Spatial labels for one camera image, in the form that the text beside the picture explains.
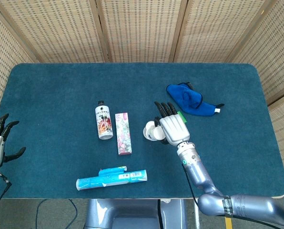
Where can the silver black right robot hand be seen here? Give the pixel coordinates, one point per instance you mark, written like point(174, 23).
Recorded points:
point(175, 128)

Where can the white cup large blue flower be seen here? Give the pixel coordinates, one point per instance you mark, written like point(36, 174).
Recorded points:
point(159, 133)

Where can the white floral paper cup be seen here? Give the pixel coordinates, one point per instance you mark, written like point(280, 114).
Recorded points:
point(148, 136)
point(148, 125)

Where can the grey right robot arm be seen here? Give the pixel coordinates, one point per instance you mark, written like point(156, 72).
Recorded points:
point(199, 174)

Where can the blue microfiber cloth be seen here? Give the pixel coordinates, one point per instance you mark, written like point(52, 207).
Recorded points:
point(187, 97)

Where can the pink floral carton box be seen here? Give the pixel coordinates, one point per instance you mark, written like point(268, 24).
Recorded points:
point(124, 133)

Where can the teal carpet table cover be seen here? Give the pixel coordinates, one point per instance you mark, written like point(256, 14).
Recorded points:
point(49, 107)

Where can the clear bottle with colourful label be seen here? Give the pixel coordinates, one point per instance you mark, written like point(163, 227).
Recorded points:
point(104, 121)

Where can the blue plastic wrap roll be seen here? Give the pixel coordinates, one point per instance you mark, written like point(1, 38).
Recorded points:
point(113, 179)

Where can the grey robot torso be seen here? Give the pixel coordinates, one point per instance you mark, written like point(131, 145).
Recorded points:
point(132, 214)

